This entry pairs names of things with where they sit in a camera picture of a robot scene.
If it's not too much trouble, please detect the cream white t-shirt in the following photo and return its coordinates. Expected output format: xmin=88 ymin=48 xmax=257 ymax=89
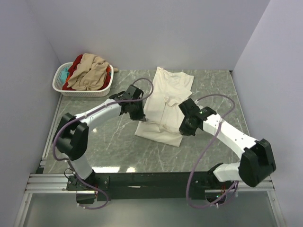
xmin=135 ymin=67 xmax=194 ymax=147

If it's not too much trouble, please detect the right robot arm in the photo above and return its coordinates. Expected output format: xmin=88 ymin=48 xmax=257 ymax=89
xmin=179 ymin=99 xmax=276 ymax=189

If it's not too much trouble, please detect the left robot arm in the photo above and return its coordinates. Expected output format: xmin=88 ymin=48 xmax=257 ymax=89
xmin=53 ymin=85 xmax=146 ymax=190

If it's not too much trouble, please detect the beige t-shirt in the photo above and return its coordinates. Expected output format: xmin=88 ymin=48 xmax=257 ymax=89
xmin=67 ymin=53 xmax=111 ymax=91

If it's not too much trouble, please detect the red t-shirt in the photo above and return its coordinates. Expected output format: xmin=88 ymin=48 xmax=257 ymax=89
xmin=62 ymin=54 xmax=112 ymax=92

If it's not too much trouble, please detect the teal garment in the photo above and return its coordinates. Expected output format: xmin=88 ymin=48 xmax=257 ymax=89
xmin=60 ymin=68 xmax=69 ymax=84

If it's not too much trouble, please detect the white plastic laundry basket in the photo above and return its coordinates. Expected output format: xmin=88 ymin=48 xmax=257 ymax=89
xmin=52 ymin=62 xmax=114 ymax=97

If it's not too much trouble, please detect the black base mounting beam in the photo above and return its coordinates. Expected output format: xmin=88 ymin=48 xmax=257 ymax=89
xmin=65 ymin=172 xmax=236 ymax=204

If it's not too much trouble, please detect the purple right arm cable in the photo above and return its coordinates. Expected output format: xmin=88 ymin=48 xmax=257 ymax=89
xmin=186 ymin=94 xmax=239 ymax=210

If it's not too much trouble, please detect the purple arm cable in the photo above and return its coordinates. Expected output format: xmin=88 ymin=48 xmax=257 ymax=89
xmin=186 ymin=94 xmax=239 ymax=210
xmin=52 ymin=78 xmax=156 ymax=210

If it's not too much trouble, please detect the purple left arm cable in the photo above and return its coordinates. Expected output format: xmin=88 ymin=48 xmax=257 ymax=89
xmin=52 ymin=78 xmax=156 ymax=210

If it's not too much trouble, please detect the aluminium frame rail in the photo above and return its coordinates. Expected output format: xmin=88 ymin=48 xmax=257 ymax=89
xmin=25 ymin=174 xmax=275 ymax=193

